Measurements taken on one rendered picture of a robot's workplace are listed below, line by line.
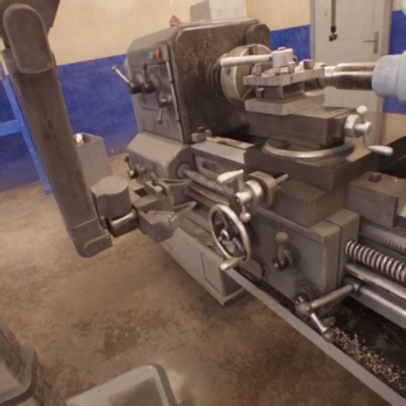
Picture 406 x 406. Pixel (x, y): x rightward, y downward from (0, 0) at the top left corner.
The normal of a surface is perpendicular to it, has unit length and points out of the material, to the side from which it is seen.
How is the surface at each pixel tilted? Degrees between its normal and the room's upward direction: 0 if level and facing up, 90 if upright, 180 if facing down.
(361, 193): 90
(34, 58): 108
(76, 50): 90
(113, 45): 90
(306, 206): 90
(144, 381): 0
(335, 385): 0
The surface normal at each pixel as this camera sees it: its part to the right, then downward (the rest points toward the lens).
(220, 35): 0.54, 0.31
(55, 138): 0.53, 0.57
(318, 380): -0.14, -0.88
